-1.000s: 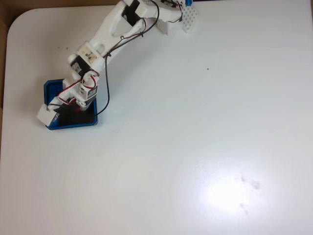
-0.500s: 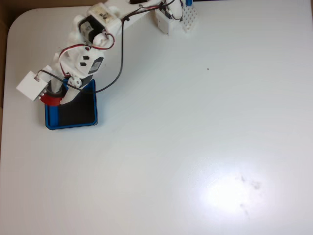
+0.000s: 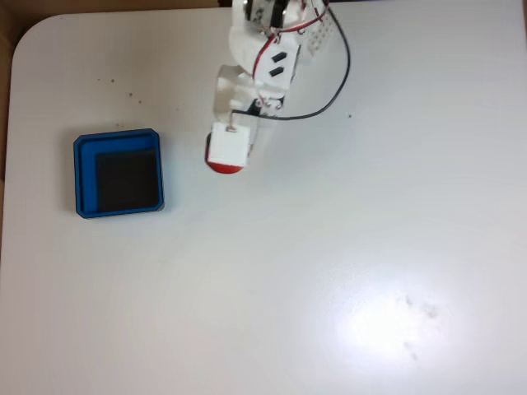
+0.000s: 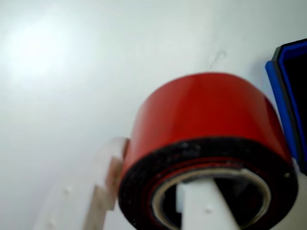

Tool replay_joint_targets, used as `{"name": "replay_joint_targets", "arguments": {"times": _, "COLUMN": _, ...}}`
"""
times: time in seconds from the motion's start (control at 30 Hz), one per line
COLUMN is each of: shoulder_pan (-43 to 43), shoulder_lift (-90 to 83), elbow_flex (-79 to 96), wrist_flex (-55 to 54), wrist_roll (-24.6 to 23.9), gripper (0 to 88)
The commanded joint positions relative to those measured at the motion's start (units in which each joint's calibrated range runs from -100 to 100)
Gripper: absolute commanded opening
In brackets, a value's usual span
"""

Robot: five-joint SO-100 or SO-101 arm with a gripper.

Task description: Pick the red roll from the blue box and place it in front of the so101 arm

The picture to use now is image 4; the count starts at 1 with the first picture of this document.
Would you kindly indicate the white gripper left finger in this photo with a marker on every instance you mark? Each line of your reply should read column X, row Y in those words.
column 100, row 198

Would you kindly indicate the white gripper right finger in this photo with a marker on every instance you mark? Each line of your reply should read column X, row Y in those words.
column 204, row 208

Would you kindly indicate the red tape roll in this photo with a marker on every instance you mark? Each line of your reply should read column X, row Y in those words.
column 204, row 107

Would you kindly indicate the blue box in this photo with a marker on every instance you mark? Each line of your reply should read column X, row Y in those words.
column 278, row 100

